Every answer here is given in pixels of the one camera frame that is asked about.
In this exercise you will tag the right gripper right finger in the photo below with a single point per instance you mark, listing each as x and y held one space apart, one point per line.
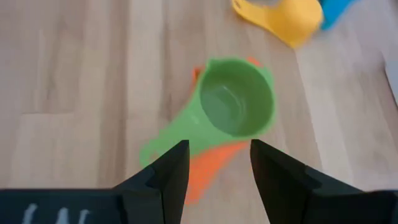
280 186

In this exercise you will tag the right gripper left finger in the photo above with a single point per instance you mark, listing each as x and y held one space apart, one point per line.
168 186

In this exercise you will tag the orange measuring cup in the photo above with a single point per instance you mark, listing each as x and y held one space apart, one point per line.
211 168

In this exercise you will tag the green measuring cup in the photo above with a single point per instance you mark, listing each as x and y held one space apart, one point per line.
236 99

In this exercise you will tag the yellow measuring cup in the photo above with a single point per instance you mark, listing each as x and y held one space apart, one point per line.
286 21

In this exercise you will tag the teal measuring cup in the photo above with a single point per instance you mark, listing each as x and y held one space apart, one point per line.
334 11

